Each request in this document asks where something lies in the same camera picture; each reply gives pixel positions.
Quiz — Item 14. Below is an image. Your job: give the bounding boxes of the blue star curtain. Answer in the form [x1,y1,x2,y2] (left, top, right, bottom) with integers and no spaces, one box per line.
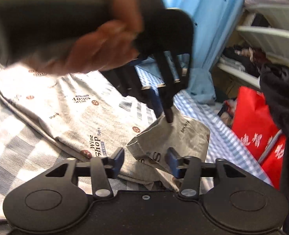
[159,0,251,105]

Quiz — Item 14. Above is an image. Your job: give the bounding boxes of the pile of clothes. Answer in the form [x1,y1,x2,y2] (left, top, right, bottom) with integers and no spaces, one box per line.
[220,44,266,79]

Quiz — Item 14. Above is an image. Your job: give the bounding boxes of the blue checked bed sheet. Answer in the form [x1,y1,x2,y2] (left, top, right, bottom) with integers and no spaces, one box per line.
[0,65,275,235]

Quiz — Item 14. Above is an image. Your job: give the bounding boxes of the black cloth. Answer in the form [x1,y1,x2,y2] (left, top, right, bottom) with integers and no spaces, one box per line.
[259,64,289,235]

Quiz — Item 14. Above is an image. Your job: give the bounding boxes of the dark printed cloth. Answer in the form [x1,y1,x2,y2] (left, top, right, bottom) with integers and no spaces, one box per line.
[217,98,238,129]

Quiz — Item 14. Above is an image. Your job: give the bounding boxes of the red bag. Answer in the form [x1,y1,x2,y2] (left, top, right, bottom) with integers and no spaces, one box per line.
[231,86,289,184]

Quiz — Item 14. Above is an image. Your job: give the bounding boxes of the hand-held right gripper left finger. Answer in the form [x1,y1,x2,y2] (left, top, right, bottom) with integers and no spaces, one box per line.
[36,147,125,200]

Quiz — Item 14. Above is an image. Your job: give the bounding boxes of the person's left hand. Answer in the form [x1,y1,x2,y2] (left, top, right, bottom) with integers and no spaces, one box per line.
[24,0,145,76]

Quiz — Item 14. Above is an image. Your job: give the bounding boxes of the grey printed pants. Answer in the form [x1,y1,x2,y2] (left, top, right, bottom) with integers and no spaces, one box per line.
[0,49,211,193]

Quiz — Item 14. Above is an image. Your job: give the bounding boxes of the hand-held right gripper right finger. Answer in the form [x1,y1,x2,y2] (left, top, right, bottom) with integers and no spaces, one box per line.
[165,147,257,201]

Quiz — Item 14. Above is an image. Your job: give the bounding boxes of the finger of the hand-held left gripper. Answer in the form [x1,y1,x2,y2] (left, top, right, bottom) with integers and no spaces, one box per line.
[155,51,192,123]
[102,56,161,119]

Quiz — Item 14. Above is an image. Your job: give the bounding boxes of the white wall shelf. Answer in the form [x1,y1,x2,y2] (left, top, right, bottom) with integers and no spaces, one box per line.
[215,4,289,89]

